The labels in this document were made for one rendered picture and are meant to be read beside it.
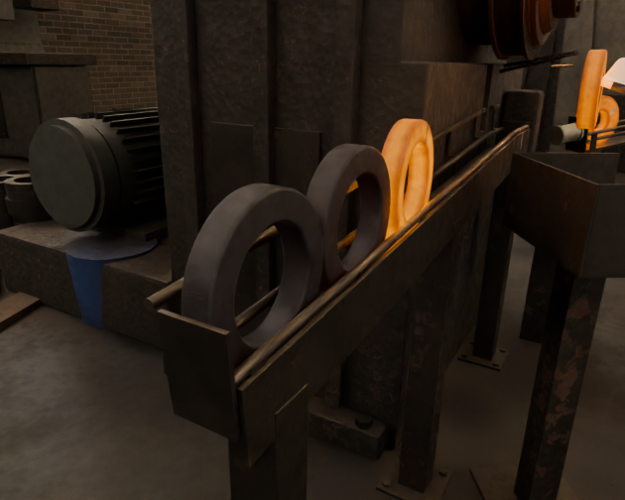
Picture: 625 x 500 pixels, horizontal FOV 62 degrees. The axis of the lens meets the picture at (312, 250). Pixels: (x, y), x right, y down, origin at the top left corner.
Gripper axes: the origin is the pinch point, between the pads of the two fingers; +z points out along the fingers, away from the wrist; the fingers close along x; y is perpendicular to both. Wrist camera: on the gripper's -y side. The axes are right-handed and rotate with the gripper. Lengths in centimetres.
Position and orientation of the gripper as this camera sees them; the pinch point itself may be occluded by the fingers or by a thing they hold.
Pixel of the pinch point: (593, 79)
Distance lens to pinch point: 125.9
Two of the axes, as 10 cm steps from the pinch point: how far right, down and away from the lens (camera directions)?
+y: 2.3, -8.5, -4.7
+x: -5.1, 3.0, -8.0
